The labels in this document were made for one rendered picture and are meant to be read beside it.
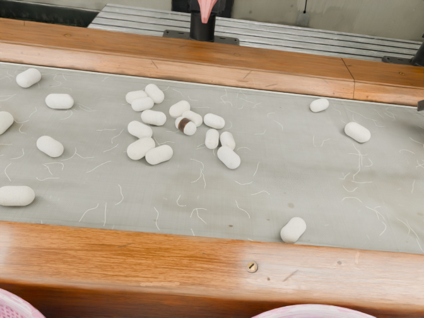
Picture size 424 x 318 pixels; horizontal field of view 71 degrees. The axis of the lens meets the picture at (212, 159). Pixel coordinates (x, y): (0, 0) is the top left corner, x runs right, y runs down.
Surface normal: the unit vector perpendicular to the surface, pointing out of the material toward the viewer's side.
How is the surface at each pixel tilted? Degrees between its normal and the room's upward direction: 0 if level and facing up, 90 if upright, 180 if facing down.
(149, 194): 0
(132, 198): 0
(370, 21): 90
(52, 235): 0
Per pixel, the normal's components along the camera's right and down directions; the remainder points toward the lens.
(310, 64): 0.11, -0.70
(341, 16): -0.04, 0.71
